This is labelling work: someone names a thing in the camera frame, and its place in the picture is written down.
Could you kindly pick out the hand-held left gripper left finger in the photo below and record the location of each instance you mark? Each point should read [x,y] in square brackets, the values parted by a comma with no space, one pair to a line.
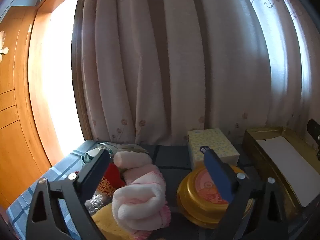
[98,167]

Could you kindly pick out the pink floral curtain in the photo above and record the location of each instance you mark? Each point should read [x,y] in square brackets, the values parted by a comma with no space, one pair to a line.
[162,67]

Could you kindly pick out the dark wooden window frame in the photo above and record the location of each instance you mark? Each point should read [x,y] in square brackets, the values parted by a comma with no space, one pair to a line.
[77,80]

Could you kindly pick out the blue plaid bed sheet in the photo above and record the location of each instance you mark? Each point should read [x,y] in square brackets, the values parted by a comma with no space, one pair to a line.
[62,162]

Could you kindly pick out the gold rectangular box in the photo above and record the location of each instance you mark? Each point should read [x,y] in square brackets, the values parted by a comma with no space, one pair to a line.
[262,155]

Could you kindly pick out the red patterned pouch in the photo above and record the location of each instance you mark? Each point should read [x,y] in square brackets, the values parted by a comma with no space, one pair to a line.
[112,177]

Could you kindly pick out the round gold tin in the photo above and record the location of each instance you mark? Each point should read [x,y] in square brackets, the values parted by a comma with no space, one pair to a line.
[197,197]

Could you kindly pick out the wooden wardrobe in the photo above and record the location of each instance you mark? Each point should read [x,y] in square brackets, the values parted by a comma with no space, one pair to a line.
[12,130]

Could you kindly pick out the pink fluffy towel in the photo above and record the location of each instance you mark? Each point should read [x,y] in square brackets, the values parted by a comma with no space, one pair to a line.
[137,205]
[147,177]

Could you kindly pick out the teal cloth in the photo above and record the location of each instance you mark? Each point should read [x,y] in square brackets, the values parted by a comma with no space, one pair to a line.
[87,158]

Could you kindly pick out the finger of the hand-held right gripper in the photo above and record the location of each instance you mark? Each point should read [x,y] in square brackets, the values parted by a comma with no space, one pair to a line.
[313,130]

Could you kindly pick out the white flower wardrobe decoration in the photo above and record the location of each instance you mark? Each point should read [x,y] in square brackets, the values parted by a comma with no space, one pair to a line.
[3,42]

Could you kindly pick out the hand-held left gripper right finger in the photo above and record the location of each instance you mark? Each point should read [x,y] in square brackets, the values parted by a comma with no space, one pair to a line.
[217,170]

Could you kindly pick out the white rolled cloth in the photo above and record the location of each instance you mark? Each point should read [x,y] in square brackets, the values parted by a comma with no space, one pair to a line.
[132,158]

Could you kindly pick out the crinkled clear plastic wrapper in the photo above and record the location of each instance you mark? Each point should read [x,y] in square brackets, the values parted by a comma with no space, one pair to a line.
[96,202]

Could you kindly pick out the yellow patterned tissue box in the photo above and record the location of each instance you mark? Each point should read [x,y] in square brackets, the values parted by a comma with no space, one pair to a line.
[212,142]

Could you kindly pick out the yellow sponge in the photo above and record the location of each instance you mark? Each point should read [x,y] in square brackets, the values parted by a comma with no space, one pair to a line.
[107,220]

